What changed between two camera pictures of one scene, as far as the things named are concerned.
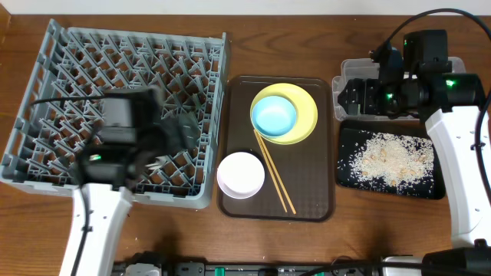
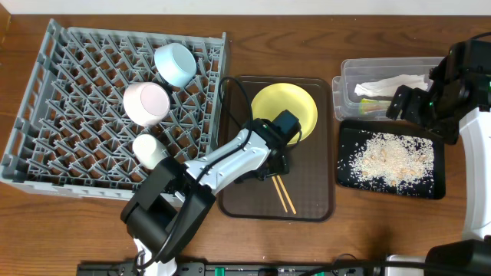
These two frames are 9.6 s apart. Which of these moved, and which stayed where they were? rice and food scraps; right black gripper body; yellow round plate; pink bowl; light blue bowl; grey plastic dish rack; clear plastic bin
Moved: light blue bowl; right black gripper body; pink bowl
Stayed: grey plastic dish rack; rice and food scraps; yellow round plate; clear plastic bin
